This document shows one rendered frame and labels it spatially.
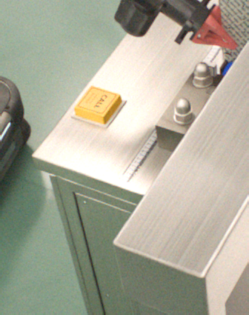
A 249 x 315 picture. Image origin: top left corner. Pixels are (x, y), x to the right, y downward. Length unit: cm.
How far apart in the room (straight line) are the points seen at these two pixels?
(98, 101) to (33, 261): 103
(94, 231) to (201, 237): 123
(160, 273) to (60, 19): 288
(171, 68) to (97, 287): 52
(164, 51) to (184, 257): 132
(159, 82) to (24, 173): 119
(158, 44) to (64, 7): 162
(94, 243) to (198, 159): 122
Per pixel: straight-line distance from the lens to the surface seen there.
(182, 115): 170
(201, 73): 176
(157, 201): 79
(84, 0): 368
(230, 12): 175
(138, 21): 181
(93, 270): 213
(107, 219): 193
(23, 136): 311
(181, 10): 177
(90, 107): 193
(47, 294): 280
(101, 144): 189
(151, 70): 202
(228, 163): 82
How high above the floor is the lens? 226
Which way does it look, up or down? 47 degrees down
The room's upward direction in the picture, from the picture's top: 11 degrees counter-clockwise
